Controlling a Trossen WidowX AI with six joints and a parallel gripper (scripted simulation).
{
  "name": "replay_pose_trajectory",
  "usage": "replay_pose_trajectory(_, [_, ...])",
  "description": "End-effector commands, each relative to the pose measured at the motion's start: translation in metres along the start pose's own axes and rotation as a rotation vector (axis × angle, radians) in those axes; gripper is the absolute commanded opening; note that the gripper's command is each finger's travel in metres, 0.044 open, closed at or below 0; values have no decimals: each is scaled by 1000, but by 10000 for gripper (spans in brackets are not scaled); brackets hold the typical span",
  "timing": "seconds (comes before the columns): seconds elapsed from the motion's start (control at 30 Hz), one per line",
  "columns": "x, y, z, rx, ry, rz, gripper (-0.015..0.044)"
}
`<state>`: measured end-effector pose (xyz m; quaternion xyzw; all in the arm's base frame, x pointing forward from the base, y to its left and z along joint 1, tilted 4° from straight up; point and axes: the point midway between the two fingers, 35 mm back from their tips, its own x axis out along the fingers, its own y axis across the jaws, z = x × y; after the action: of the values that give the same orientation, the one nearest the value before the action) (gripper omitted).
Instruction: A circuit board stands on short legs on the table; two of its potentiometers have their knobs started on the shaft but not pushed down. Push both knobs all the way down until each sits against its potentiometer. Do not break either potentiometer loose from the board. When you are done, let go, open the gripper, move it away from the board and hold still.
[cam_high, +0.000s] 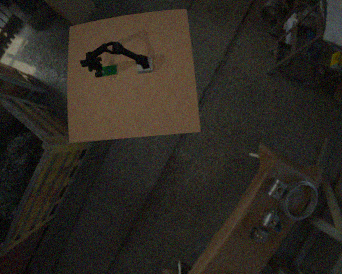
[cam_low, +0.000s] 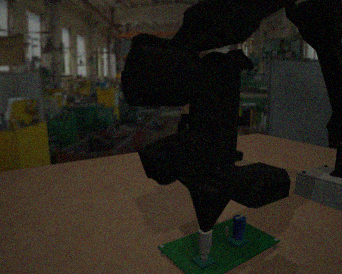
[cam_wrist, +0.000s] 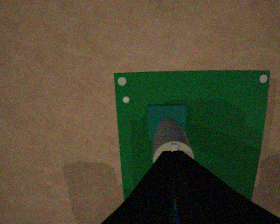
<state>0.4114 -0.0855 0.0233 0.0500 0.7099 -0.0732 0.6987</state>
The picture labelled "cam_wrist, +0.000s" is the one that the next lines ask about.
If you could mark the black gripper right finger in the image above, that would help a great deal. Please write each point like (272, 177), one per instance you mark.
(202, 198)

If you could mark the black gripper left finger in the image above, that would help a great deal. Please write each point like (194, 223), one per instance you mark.
(152, 200)

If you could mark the green circuit board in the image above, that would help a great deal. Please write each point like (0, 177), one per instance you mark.
(216, 117)

